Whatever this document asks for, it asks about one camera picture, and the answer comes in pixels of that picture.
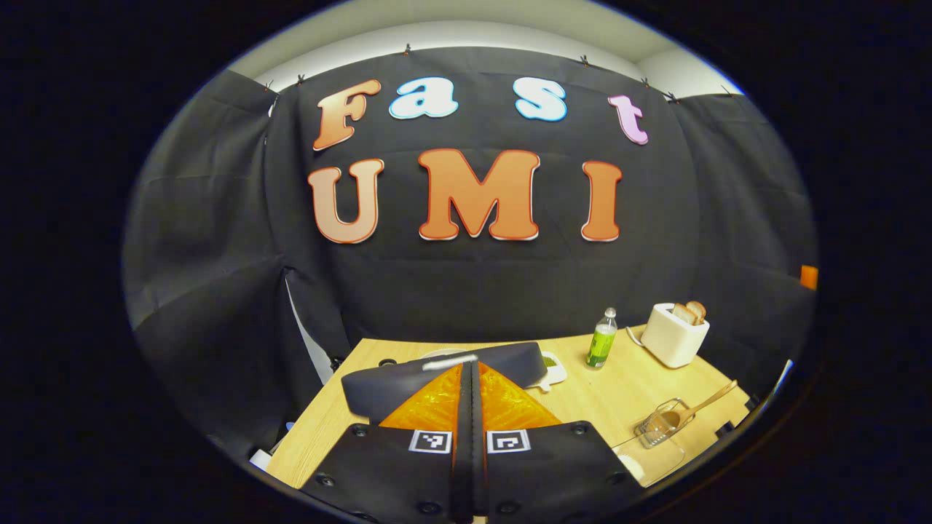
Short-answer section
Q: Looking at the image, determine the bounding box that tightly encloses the green drink bottle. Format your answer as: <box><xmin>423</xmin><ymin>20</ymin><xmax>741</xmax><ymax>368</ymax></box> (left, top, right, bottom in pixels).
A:
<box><xmin>586</xmin><ymin>307</ymin><xmax>619</xmax><ymax>370</ymax></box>

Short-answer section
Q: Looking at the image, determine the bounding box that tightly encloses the white toaster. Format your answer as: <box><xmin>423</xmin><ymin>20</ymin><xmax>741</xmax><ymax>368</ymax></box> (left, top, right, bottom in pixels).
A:
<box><xmin>641</xmin><ymin>302</ymin><xmax>711</xmax><ymax>369</ymax></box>

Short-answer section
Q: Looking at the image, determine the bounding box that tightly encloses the white rice cooker dark lid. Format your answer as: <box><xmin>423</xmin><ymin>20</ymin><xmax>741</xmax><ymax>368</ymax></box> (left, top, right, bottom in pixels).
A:
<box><xmin>341</xmin><ymin>341</ymin><xmax>569</xmax><ymax>426</ymax></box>

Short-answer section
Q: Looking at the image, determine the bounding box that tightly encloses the clear chopstick holder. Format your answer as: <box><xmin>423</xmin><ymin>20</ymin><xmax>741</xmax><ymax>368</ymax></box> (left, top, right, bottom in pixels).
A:
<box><xmin>633</xmin><ymin>398</ymin><xmax>692</xmax><ymax>448</ymax></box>

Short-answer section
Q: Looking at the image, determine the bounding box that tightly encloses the wooden spoon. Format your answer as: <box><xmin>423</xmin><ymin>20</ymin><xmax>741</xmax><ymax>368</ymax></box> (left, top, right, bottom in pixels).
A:
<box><xmin>644</xmin><ymin>380</ymin><xmax>739</xmax><ymax>437</ymax></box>

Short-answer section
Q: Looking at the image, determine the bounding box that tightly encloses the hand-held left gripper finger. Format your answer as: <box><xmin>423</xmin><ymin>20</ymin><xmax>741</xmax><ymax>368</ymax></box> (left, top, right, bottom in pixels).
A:
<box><xmin>299</xmin><ymin>361</ymin><xmax>473</xmax><ymax>524</ymax></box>
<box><xmin>473</xmin><ymin>361</ymin><xmax>650</xmax><ymax>524</ymax></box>

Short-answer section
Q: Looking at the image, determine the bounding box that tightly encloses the black backdrop cloth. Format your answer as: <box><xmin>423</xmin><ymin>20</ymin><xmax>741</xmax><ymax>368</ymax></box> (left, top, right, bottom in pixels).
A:
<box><xmin>122</xmin><ymin>47</ymin><xmax>820</xmax><ymax>467</ymax></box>

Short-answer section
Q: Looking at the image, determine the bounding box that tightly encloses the clear container of white rice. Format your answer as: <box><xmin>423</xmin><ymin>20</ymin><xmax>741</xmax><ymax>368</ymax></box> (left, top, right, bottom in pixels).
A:
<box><xmin>612</xmin><ymin>435</ymin><xmax>687</xmax><ymax>487</ymax></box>

